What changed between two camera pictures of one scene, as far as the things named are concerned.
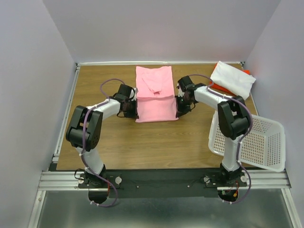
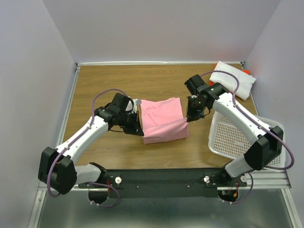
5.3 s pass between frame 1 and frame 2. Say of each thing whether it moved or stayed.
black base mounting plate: stayed
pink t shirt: moved
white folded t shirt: stayed
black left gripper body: moved
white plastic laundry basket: stayed
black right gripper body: moved
